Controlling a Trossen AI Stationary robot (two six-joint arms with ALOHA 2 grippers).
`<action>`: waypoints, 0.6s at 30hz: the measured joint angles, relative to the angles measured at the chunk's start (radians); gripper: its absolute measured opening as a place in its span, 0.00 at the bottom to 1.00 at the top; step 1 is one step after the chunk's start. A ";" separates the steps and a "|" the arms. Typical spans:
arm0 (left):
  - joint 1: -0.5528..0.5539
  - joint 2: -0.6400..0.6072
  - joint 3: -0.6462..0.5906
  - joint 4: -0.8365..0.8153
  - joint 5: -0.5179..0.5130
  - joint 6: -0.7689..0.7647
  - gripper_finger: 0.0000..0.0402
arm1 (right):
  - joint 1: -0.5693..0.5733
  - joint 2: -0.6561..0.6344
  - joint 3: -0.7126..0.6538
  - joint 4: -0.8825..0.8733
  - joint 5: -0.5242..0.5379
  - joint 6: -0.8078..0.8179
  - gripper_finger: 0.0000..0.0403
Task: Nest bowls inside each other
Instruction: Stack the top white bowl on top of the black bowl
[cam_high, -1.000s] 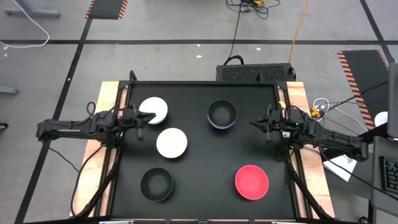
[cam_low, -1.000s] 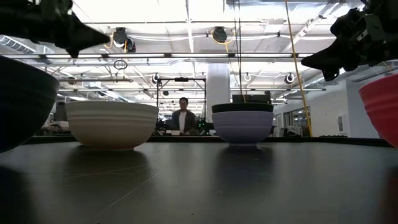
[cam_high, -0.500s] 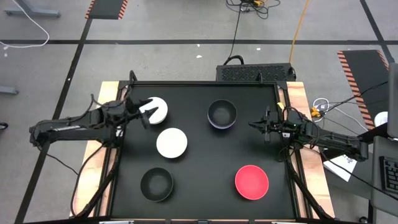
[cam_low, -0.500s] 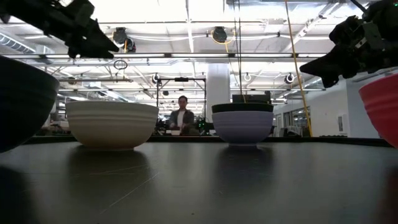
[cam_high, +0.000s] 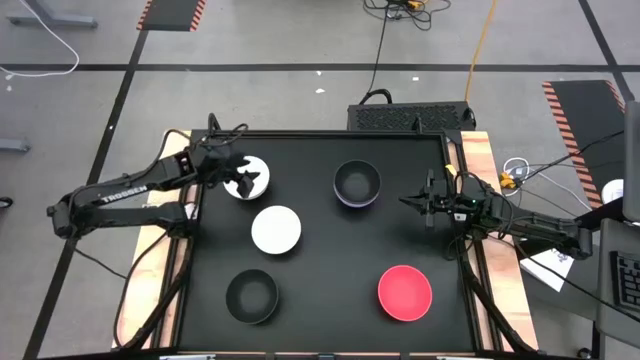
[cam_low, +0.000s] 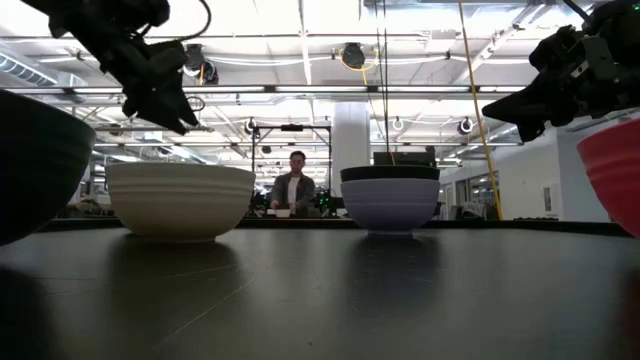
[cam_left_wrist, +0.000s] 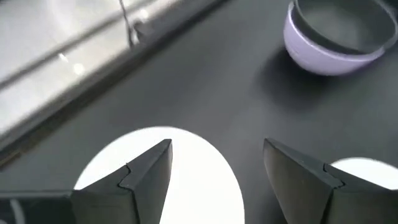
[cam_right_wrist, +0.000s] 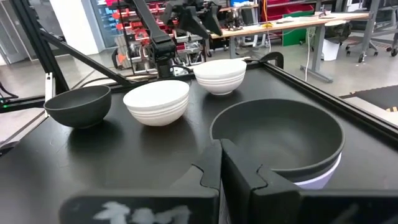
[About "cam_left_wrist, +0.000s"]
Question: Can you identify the thin grey cable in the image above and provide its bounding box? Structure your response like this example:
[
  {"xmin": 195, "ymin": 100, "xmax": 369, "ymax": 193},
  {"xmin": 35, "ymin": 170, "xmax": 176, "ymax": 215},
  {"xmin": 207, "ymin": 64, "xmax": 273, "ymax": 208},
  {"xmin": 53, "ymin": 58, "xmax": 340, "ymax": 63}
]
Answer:
[{"xmin": 119, "ymin": 0, "xmax": 141, "ymax": 47}]

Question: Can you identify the lavender ribbed bowl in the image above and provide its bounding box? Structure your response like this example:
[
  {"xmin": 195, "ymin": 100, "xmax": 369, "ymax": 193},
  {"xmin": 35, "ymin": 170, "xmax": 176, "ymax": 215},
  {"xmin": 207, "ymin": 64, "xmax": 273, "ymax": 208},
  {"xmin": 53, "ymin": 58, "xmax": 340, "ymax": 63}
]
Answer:
[{"xmin": 282, "ymin": 0, "xmax": 391, "ymax": 77}]

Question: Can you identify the white bowl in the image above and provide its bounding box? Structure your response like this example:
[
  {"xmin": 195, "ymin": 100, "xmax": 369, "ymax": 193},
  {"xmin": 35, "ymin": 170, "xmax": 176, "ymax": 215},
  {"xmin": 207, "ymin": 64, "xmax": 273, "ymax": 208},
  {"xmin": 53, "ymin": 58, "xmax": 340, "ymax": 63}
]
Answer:
[{"xmin": 73, "ymin": 126, "xmax": 246, "ymax": 224}]

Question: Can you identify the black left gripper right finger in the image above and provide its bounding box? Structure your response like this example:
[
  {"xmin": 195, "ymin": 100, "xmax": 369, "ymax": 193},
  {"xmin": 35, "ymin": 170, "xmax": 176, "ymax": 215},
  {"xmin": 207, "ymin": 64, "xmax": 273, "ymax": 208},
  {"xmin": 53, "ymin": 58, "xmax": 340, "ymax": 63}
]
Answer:
[{"xmin": 262, "ymin": 138, "xmax": 398, "ymax": 224}]

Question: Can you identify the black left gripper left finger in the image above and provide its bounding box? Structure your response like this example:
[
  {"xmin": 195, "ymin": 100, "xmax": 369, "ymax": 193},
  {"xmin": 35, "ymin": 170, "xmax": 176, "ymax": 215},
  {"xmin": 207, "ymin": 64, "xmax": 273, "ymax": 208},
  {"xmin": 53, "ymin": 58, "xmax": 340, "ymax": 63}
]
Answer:
[{"xmin": 0, "ymin": 139, "xmax": 174, "ymax": 224}]

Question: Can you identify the cream ribbed bowl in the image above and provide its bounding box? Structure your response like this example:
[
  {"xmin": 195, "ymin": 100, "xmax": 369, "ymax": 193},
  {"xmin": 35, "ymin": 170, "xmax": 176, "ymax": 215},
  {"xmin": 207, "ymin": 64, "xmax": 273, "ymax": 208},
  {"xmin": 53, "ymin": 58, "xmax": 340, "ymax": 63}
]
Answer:
[{"xmin": 330, "ymin": 157, "xmax": 398, "ymax": 191}]

